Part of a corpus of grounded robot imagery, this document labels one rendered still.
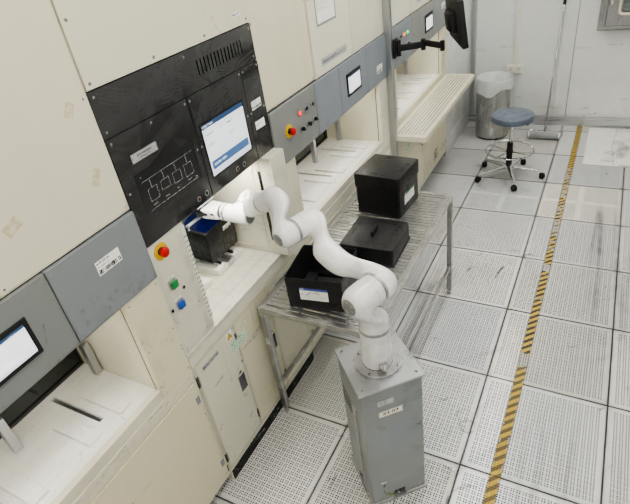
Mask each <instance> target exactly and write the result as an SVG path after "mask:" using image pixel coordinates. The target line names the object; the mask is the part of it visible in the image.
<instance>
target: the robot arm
mask: <svg viewBox="0 0 630 504"><path fill-rule="evenodd" d="M289 205H290V200H289V197H288V195H287V194H286V193H285V192H284V191H283V190H282V189H281V188H279V187H277V186H271V187H268V188H266V189H264V190H262V191H260V192H259V193H257V192H256V191H254V190H251V189H248V190H245V191H244V192H242V193H241V194H240V196H239V197H238V199H237V201H236V202H235V203H234V204H229V203H222V202H219V201H211V202H207V203H206V204H205V205H204V207H203V208H200V209H199V210H197V209H196V210H195V211H194V212H197V216H198V217H199V216H202V218H205V219H212V220H219V219H221V220H222V221H227V222H232V223H237V224H242V225H247V226H250V225H251V224H253V222H254V220H255V217H257V216H260V215H262V214H265V213H267V212H269V211H271V213H272V237H273V240H274V242H275V243H276V244H277V245H279V246H280V247H283V248H289V247H292V246H294V245H296V244H297V243H299V242H300V241H302V240H304V239H305V238H307V237H311V238H313V239H314V244H313V255H314V257H315V258H316V260H317V261H318V262H319V263H320V264H321V265H323V266H324V267H325V268H326V269H327V270H329V271H330V272H332V273H333V274H335V275H338V276H341V277H351V278H356V279H359V280H358V281H356V282H355V283H353V284H352V285H351V286H350V287H348V288H347V289H346V290H345V292H344V293H343V296H342V301H341V303H342V307H343V309H344V311H345V312H346V313H348V314H349V315H350V316H352V317H354V318H355V319H357V321H358V326H359V335H360V343H361V349H360V350H359V351H358V352H357V353H356V355H355V358H354V365H355V368H356V370H357V371H358V372H359V373H360V374H361V375H363V376H364V377H367V378H370V379H384V378H388V377H390V376H392V375H394V374H395V373H396V372H397V371H398V370H399V368H400V366H401V355H400V353H399V352H398V351H397V349H395V348H394V347H392V346H391V332H390V320H389V316H388V313H387V312H386V311H385V310H384V309H383V308H381V307H378V306H380V305H381V304H382V303H383V302H385V301H386V300H387V299H388V298H390V297H391V296H392V295H393V294H394V293H395V291H396V289H397V286H398V283H397V279H396V276H395V275H394V274H393V272H392V271H390V270H389V269H388V268H386V267H384V266H382V265H379V264H377V263H374V262H370V261H367V260H363V259H360V258H357V257H355V256H353V255H351V254H349V253H348V252H346V251H345V250H344V249H343V248H342V247H341V246H339V245H338V244H337V243H336V242H335V241H334V240H333V239H332V238H331V236H330V235H329V232H328V228H327V220H326V217H325V216H324V214H323V213H322V212H321V211H319V210H317V209H314V208H309V209H306V210H304V211H302V212H300V213H298V214H296V215H294V216H293V217H291V218H289V219H287V220H286V219H285V217H286V214H287V212H288V209H289ZM200 211H202V212H200Z"/></svg>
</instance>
